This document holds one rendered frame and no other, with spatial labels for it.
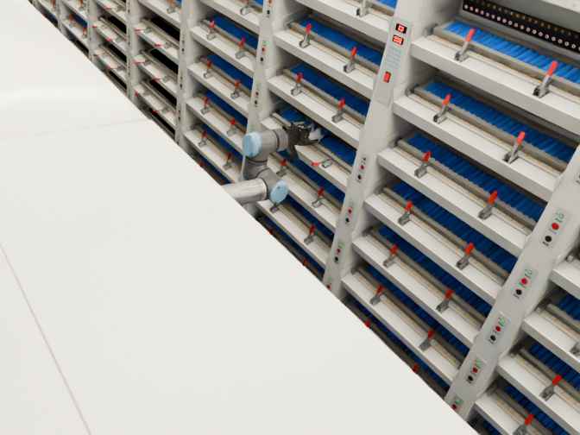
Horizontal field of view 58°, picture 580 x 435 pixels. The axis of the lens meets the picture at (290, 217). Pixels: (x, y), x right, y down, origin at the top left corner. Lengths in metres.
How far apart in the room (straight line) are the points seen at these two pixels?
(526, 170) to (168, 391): 1.46
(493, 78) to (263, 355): 1.44
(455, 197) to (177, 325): 1.56
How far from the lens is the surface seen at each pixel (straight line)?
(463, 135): 1.72
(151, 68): 3.48
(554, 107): 1.55
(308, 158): 2.22
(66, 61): 0.56
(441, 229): 1.90
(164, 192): 0.35
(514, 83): 1.62
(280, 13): 2.32
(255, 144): 2.02
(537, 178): 1.61
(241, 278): 0.29
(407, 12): 1.80
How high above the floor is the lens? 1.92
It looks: 34 degrees down
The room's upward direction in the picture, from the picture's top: 12 degrees clockwise
